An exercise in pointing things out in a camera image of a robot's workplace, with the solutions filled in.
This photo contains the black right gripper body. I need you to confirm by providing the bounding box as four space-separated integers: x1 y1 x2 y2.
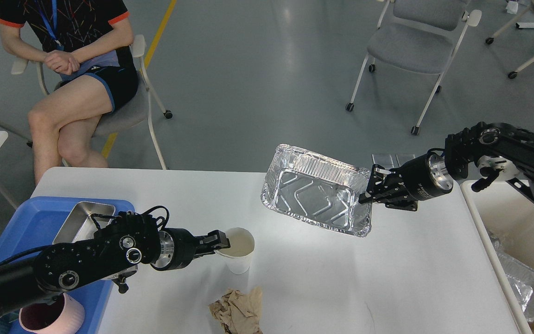
383 152 453 211

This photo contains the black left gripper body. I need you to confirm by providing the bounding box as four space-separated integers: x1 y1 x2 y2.
151 228 202 271

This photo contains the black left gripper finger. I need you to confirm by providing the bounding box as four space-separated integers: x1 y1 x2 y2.
195 230 230 249
195 245 230 258

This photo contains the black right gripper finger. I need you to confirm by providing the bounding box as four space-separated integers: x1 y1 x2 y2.
366 164 390 193
358 192 395 207

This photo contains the white paper cup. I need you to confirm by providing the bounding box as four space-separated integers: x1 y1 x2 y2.
216 227 255 275

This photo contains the aluminium foil tray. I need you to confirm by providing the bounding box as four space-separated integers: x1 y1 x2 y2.
261 144 372 238

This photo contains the square stainless steel tray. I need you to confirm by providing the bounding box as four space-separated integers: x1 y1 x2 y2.
52 201 116 244

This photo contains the pink ceramic mug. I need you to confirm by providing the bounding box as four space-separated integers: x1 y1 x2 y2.
19 293 85 334

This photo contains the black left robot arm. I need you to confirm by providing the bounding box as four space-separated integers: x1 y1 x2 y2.
0 210 231 317

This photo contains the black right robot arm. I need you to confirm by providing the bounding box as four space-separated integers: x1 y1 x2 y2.
358 122 534 212

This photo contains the left floor outlet cover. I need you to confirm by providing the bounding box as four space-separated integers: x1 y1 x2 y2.
371 154 395 170

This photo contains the floor outlet cover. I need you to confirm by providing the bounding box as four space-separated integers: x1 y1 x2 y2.
395 154 416 167
371 154 395 170

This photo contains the right floor outlet cover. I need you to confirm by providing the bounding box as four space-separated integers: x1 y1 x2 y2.
395 154 416 167

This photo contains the crumpled brown paper napkin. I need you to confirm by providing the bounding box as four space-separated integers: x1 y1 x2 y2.
208 286 263 334

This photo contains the white plastic bin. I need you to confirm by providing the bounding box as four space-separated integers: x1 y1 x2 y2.
460 180 534 334

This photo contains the grey chair right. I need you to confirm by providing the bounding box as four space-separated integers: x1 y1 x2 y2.
345 0 483 135

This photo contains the blue plastic tray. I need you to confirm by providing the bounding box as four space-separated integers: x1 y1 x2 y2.
0 196 135 334

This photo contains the foil tray in bin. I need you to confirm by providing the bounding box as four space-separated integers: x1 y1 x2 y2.
487 230 534 323

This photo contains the person in patterned shirt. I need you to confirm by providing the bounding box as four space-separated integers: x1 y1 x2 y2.
0 0 139 183

